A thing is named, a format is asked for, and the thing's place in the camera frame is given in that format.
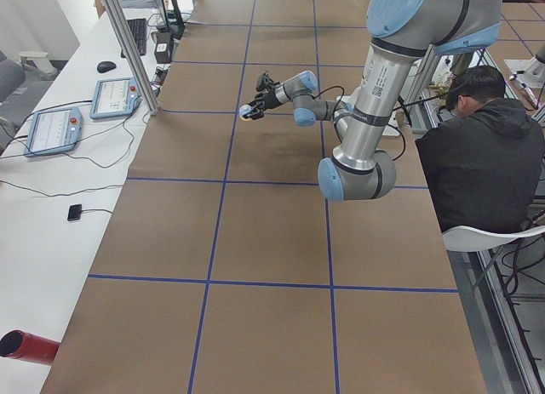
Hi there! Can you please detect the black keyboard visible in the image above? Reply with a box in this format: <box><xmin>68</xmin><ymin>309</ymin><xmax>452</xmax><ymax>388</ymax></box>
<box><xmin>127</xmin><ymin>18</ymin><xmax>147</xmax><ymax>56</ymax></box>

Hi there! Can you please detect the aluminium frame post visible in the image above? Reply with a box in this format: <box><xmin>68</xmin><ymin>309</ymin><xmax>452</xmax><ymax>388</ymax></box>
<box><xmin>102</xmin><ymin>0</ymin><xmax>159</xmax><ymax>116</ymax></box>

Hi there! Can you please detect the small black puck device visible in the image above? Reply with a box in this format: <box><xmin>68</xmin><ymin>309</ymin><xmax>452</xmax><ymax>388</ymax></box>
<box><xmin>67</xmin><ymin>203</ymin><xmax>83</xmax><ymax>222</ymax></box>

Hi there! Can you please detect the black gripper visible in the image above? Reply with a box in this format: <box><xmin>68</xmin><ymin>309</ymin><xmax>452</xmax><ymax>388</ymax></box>
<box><xmin>243</xmin><ymin>88</ymin><xmax>281</xmax><ymax>120</ymax></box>

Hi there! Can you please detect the black power box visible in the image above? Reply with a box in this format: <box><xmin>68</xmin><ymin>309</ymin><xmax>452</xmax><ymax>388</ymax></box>
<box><xmin>154</xmin><ymin>32</ymin><xmax>174</xmax><ymax>64</ymax></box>

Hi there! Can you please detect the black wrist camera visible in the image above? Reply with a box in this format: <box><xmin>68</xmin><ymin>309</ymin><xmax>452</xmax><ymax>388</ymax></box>
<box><xmin>255</xmin><ymin>71</ymin><xmax>277</xmax><ymax>93</ymax></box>

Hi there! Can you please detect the red cylinder bottle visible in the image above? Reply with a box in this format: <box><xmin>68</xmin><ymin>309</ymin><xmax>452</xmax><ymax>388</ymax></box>
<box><xmin>1</xmin><ymin>330</ymin><xmax>60</xmax><ymax>365</ymax></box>

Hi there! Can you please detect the far teach pendant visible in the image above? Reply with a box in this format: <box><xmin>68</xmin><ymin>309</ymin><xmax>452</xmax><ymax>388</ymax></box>
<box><xmin>89</xmin><ymin>77</ymin><xmax>141</xmax><ymax>120</ymax></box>

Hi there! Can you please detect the black computer mouse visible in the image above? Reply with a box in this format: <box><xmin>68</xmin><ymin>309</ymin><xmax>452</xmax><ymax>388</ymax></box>
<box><xmin>96</xmin><ymin>60</ymin><xmax>117</xmax><ymax>74</ymax></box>

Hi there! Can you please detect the near teach pendant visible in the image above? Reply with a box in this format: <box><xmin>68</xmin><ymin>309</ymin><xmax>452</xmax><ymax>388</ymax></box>
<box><xmin>24</xmin><ymin>107</ymin><xmax>83</xmax><ymax>157</ymax></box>

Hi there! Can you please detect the seated person in black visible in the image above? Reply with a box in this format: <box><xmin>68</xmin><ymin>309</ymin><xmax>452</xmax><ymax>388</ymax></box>
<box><xmin>416</xmin><ymin>66</ymin><xmax>544</xmax><ymax>233</ymax></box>

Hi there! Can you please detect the blue call bell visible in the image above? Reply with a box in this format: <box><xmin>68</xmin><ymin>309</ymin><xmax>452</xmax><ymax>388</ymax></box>
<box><xmin>238</xmin><ymin>104</ymin><xmax>253</xmax><ymax>121</ymax></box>

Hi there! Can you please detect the white chair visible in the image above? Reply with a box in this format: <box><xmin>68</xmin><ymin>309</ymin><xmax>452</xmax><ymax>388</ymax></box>
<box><xmin>442</xmin><ymin>226</ymin><xmax>544</xmax><ymax>252</ymax></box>

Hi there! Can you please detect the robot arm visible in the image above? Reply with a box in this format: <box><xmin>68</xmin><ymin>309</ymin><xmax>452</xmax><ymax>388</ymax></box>
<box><xmin>238</xmin><ymin>0</ymin><xmax>502</xmax><ymax>201</ymax></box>

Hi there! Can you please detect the teach pendant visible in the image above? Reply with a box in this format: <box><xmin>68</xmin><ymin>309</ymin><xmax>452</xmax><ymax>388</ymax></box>
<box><xmin>89</xmin><ymin>77</ymin><xmax>141</xmax><ymax>120</ymax></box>
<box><xmin>24</xmin><ymin>107</ymin><xmax>83</xmax><ymax>157</ymax></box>

